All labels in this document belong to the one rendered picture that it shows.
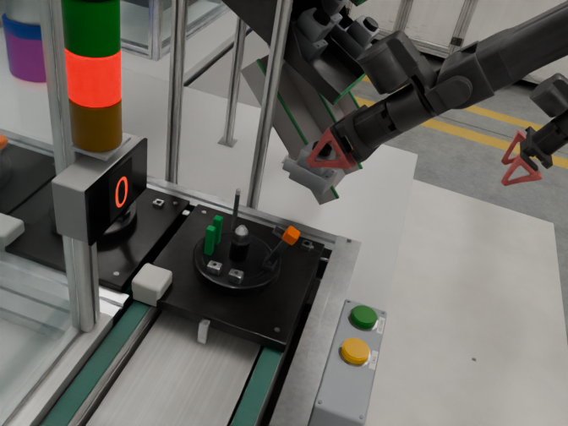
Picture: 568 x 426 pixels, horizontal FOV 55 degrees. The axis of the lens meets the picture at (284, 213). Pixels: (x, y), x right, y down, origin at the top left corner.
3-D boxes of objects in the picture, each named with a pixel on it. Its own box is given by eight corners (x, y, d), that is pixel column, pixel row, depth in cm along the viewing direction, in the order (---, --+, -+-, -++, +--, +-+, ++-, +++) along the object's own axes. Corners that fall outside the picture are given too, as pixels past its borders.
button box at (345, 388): (378, 335, 91) (388, 310, 87) (354, 448, 74) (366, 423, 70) (337, 322, 92) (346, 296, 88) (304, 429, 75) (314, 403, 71)
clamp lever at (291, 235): (276, 260, 87) (301, 232, 82) (273, 269, 85) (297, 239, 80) (258, 248, 86) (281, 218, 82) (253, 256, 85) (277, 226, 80)
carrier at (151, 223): (189, 209, 101) (193, 150, 93) (121, 296, 82) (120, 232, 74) (72, 171, 104) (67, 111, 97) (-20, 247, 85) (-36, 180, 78)
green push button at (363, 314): (376, 318, 87) (379, 309, 85) (372, 336, 83) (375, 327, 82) (352, 309, 87) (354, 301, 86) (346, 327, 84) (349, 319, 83)
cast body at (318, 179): (332, 185, 91) (346, 150, 87) (321, 196, 88) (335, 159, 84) (289, 163, 93) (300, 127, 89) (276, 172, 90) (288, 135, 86)
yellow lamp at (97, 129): (131, 135, 59) (131, 94, 56) (106, 157, 55) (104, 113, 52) (89, 122, 60) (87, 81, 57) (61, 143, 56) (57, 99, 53)
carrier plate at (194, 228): (322, 252, 97) (324, 243, 96) (283, 353, 78) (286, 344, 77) (197, 211, 101) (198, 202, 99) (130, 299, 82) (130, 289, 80)
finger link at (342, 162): (291, 150, 84) (339, 122, 78) (309, 135, 89) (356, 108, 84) (314, 187, 85) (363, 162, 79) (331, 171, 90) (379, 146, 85)
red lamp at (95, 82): (131, 93, 56) (130, 46, 53) (104, 112, 52) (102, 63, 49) (86, 79, 57) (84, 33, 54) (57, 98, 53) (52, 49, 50)
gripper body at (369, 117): (331, 128, 79) (374, 103, 74) (356, 109, 87) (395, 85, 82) (354, 166, 80) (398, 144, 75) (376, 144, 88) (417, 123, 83)
